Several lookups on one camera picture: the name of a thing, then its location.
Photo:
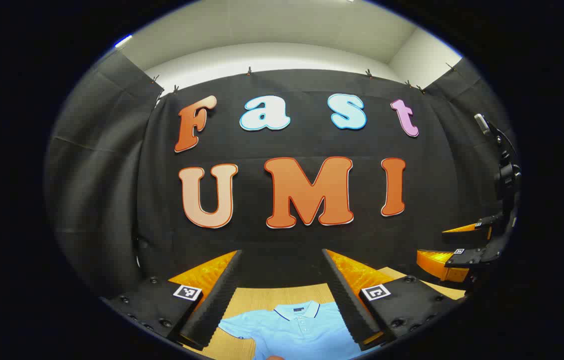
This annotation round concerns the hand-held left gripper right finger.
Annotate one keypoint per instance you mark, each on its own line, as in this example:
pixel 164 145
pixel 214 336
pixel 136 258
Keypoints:
pixel 349 305

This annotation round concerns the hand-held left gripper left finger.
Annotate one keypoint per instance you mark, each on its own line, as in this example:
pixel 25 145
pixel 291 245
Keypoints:
pixel 222 300

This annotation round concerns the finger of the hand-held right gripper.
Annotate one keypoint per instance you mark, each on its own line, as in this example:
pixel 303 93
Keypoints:
pixel 471 256
pixel 486 227

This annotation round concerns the light blue T-shirt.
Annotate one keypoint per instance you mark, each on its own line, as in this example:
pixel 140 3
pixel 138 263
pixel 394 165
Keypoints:
pixel 296 335

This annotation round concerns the ceiling light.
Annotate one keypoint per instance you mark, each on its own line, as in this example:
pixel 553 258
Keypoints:
pixel 123 41

